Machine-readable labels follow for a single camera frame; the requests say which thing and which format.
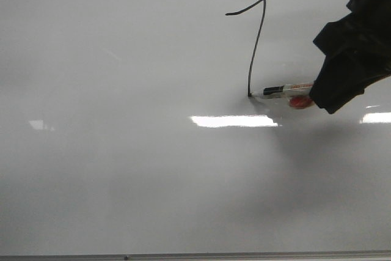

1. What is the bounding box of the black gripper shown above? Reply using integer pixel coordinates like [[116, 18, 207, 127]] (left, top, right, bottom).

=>
[[309, 0, 390, 114]]

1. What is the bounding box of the white dry-erase marker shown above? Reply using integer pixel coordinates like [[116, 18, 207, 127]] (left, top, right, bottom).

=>
[[248, 83, 313, 99]]

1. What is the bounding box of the white whiteboard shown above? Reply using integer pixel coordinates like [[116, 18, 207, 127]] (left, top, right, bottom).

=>
[[1, 0, 390, 255]]

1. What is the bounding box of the red round marker cap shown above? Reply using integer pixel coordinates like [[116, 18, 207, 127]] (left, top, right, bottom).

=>
[[288, 96, 314, 109]]

